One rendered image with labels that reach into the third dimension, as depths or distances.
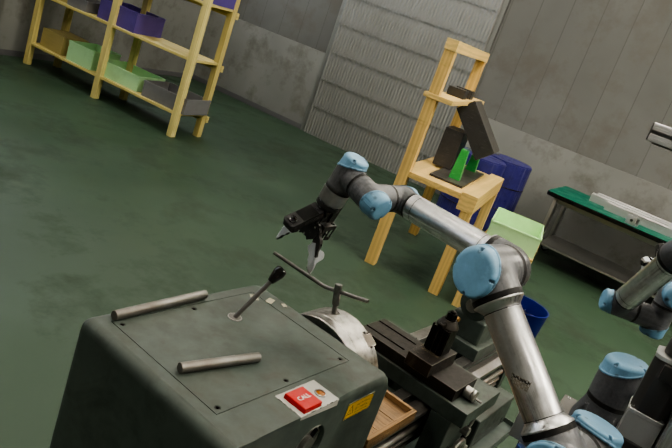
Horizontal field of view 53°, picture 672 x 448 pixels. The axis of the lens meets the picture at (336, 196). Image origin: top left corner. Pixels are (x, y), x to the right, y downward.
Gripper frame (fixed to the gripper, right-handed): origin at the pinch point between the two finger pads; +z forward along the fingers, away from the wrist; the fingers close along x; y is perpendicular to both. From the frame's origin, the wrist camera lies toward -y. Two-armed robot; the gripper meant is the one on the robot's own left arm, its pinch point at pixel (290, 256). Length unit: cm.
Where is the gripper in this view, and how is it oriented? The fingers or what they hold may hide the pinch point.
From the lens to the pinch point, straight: 192.1
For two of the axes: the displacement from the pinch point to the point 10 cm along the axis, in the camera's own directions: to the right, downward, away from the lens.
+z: -5.0, 7.8, 3.8
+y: 5.8, -0.3, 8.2
